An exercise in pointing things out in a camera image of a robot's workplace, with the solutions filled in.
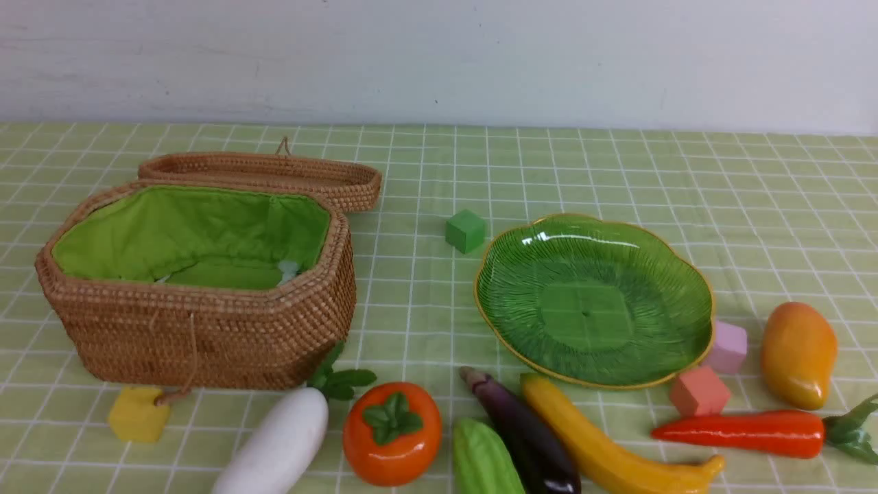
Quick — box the green glass leaf plate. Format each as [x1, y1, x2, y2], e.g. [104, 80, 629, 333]
[473, 213, 715, 390]

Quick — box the pink foam cube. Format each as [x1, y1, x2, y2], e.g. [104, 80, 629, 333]
[704, 321, 748, 375]

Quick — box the green foam cube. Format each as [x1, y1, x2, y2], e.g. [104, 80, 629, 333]
[444, 209, 486, 255]

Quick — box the orange toy persimmon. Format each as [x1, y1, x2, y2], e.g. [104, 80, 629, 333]
[342, 381, 442, 487]

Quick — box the woven rattan basket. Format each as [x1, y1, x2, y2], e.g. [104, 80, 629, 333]
[35, 179, 357, 390]

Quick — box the woven rattan basket lid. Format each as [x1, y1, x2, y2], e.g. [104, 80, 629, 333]
[138, 138, 383, 213]

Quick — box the salmon foam cube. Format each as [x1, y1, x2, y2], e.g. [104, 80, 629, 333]
[669, 366, 731, 418]

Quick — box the purple toy eggplant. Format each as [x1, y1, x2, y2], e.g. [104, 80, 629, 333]
[459, 366, 582, 493]

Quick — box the yellow orange toy mango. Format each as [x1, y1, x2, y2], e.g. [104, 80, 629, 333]
[760, 301, 838, 411]

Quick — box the green toy bitter gourd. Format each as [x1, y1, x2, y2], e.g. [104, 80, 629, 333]
[452, 418, 525, 493]

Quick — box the yellow toy banana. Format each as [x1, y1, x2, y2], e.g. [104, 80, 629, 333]
[519, 373, 726, 493]

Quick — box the green fabric basket liner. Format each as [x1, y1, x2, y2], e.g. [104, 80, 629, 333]
[52, 187, 331, 290]

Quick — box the yellow foam cube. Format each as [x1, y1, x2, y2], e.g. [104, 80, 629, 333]
[107, 386, 170, 443]

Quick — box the white toy radish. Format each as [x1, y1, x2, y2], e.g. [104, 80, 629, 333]
[211, 340, 377, 493]

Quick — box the orange toy carrot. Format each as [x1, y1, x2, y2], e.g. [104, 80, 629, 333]
[650, 396, 877, 466]

